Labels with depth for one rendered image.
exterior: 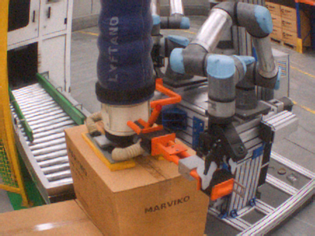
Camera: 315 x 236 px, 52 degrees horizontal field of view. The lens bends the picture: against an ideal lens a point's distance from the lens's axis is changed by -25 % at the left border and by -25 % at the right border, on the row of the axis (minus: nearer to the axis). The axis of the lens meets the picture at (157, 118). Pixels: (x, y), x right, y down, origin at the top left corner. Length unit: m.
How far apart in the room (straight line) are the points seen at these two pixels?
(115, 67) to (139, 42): 0.12
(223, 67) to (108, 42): 0.57
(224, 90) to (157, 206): 0.61
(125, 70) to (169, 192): 0.45
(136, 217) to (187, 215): 0.23
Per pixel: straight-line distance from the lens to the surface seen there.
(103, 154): 1.55
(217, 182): 1.10
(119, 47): 1.43
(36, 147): 2.65
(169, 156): 1.29
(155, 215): 1.49
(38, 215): 1.91
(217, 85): 1.00
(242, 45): 1.96
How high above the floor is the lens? 1.67
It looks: 22 degrees down
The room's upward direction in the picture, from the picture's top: 1 degrees counter-clockwise
